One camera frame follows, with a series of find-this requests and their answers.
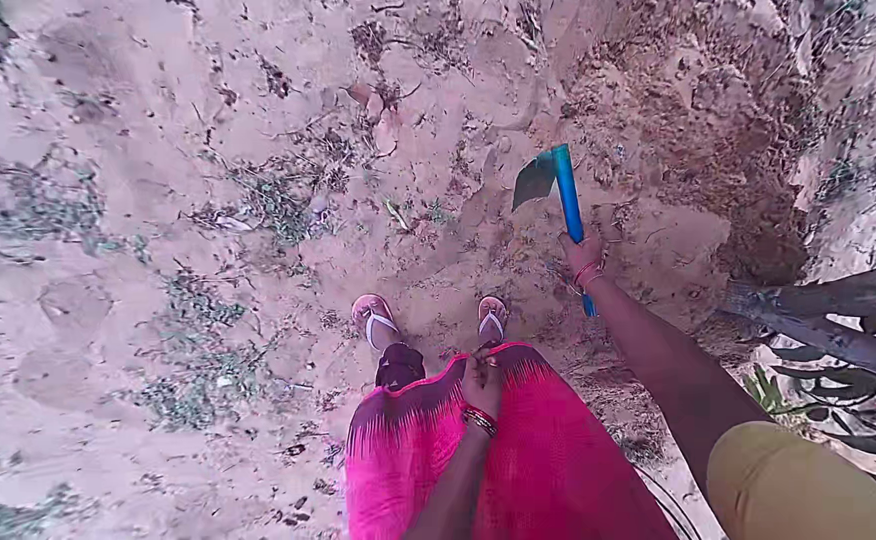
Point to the person's left hand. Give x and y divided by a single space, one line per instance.
480 388

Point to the person's right hand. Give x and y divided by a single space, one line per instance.
586 256

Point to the green leafy plant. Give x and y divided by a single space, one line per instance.
766 390

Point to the brown dry leaf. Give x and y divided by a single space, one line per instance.
359 93

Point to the person's right fingers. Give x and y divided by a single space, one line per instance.
569 243

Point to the person's right forearm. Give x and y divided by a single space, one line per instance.
670 360

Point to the patch of green weeds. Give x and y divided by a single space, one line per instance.
47 206
282 210
182 390

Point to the person's left fingers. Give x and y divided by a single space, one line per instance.
483 361

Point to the grey tree trunk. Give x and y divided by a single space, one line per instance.
828 300

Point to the person's left forearm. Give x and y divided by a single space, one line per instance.
456 480

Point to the person's legs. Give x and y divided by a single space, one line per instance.
558 442

